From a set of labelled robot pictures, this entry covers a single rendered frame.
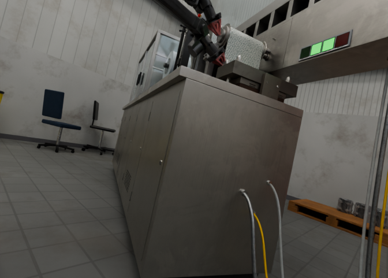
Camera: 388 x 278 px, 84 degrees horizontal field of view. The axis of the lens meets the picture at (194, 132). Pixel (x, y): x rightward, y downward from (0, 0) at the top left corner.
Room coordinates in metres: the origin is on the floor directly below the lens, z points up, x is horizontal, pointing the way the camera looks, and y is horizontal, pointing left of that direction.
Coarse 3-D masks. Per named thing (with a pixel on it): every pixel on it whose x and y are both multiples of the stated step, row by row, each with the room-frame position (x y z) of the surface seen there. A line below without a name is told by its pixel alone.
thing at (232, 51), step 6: (228, 42) 1.15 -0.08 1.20; (228, 48) 1.16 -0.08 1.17; (234, 48) 1.17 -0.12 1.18; (240, 48) 1.19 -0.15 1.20; (228, 54) 1.16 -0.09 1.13; (234, 54) 1.17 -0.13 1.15; (240, 54) 1.19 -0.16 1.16; (246, 54) 1.20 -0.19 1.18; (252, 54) 1.22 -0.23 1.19; (246, 60) 1.21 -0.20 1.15; (252, 60) 1.22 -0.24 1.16; (258, 60) 1.24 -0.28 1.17; (252, 66) 1.23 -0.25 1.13; (258, 66) 1.24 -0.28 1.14
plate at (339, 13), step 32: (352, 0) 0.89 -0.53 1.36; (384, 0) 0.77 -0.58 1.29; (288, 32) 1.20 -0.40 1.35; (320, 32) 1.00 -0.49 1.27; (352, 32) 0.86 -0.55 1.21; (384, 32) 0.76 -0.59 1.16; (288, 64) 1.15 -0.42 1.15; (320, 64) 1.05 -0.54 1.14; (352, 64) 0.98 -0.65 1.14; (384, 64) 0.92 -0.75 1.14
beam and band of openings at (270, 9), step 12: (276, 0) 1.37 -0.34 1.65; (288, 0) 1.26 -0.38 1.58; (300, 0) 1.23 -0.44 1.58; (312, 0) 1.09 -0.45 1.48; (264, 12) 1.46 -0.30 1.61; (276, 12) 1.37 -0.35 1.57; (288, 12) 1.24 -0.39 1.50; (300, 12) 1.15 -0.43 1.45; (252, 24) 1.57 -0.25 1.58; (264, 24) 1.52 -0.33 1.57; (276, 24) 1.37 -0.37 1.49; (252, 36) 1.67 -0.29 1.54
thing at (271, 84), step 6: (264, 78) 1.00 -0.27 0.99; (270, 78) 1.01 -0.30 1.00; (276, 78) 1.03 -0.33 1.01; (264, 84) 1.00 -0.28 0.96; (270, 84) 1.02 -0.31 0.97; (276, 84) 1.03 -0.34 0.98; (264, 90) 1.00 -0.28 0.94; (270, 90) 1.02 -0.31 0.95; (276, 90) 1.03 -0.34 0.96; (270, 96) 1.02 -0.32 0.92; (276, 96) 1.03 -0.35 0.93
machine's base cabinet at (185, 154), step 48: (192, 96) 0.83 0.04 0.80; (144, 144) 1.25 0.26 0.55; (192, 144) 0.84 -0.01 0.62; (240, 144) 0.93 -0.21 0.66; (288, 144) 1.03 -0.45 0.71; (144, 192) 1.01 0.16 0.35; (192, 192) 0.86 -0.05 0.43; (144, 240) 0.85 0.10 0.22; (192, 240) 0.88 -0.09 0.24; (240, 240) 0.97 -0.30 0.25
